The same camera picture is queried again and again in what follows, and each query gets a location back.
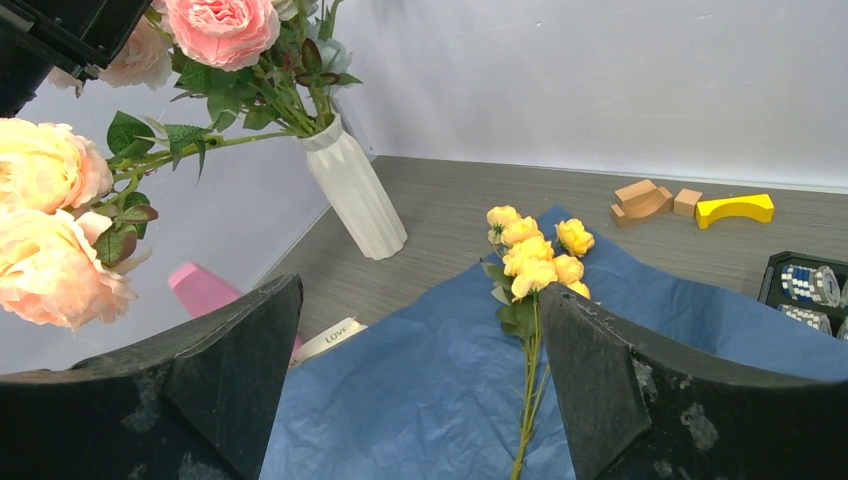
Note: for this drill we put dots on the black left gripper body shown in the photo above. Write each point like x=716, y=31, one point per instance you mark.
x=78, y=37

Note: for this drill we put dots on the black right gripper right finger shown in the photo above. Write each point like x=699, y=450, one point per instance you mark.
x=636, y=404

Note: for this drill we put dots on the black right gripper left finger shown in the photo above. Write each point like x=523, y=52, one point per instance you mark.
x=197, y=401

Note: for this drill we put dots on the cream satin ribbon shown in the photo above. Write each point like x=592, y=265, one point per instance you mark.
x=328, y=339

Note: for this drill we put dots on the yellow flower stems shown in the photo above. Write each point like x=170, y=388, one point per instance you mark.
x=528, y=263

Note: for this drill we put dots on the dark blue wrapping paper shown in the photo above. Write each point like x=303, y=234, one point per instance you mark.
x=434, y=391

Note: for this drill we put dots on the pink flowers in vase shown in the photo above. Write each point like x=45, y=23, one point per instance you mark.
x=268, y=61

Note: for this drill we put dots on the white ribbed vase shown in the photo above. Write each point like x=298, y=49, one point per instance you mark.
x=352, y=187

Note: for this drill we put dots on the black poker chip case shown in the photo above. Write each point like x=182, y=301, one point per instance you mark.
x=809, y=289

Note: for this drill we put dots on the yellow wooden arch block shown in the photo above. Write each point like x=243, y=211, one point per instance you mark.
x=759, y=207

